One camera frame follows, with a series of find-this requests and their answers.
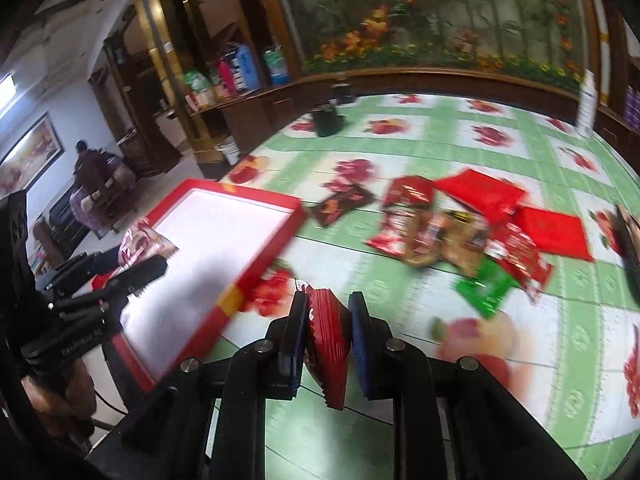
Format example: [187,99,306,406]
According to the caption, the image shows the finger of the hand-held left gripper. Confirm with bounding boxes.
[37,251,123,287]
[92,254,168,302]

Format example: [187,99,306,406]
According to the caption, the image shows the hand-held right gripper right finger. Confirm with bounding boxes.
[348,291,586,480]

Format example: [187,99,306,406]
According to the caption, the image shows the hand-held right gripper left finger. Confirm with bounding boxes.
[87,290,308,480]

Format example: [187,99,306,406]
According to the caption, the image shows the pink white snack packet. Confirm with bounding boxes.
[118,216,180,268]

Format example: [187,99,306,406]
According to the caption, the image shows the bright red zigzag snack packet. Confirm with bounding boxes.
[302,284,355,409]

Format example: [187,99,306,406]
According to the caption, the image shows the red box with white inside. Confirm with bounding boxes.
[107,178,307,393]

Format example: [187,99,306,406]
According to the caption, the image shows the dark red printed snack packet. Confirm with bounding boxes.
[364,207,426,258]

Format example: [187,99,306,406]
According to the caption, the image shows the green snack packet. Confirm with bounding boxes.
[454,259,518,318]

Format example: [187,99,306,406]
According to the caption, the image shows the plain red snack packet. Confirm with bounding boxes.
[512,206,594,262]

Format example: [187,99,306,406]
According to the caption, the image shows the person's left hand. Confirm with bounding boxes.
[30,355,98,436]

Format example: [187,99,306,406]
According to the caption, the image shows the dark red patterned snack packet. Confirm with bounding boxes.
[306,183,377,227]

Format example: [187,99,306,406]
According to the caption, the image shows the white bucket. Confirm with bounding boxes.
[216,136,241,166]

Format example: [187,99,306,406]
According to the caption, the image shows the gold brown snack packet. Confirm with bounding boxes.
[440,208,490,277]

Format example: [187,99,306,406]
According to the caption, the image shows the small red snack packet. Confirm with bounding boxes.
[382,176,437,209]

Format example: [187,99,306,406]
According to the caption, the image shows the red white printed snack packet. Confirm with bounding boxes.
[487,222,555,303]

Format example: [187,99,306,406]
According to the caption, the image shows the green bag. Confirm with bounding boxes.
[184,71,213,109]

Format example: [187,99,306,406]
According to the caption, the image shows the large flat red packet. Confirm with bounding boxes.
[434,169,528,223]

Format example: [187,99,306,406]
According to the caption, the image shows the black cup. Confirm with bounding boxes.
[311,103,343,138]

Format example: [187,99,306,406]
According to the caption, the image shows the blue package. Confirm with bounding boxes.
[231,45,257,92]

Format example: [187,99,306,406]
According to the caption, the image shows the teal package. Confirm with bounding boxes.
[263,46,291,86]

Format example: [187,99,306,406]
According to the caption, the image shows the green fruit print tablecloth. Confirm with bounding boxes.
[200,91,640,480]

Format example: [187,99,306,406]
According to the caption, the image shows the white roll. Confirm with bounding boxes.
[575,71,599,137]

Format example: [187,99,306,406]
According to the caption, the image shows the floral picture panel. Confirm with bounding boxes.
[270,0,591,86]

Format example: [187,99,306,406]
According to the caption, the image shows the purple bottle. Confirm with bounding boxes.
[624,85,640,128]

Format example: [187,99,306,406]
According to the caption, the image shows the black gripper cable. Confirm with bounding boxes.
[92,389,128,418]

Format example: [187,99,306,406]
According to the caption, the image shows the framed wall picture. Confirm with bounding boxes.
[0,112,66,193]

